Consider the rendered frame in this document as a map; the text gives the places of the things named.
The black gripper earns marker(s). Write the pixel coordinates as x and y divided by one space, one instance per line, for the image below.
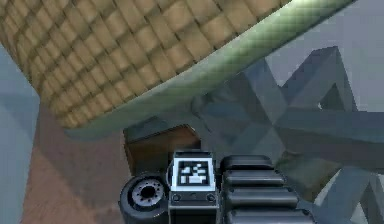
144 196

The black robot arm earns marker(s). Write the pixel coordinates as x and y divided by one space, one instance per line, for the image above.
253 193

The brown wooden box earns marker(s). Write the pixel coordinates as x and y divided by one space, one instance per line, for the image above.
156 150

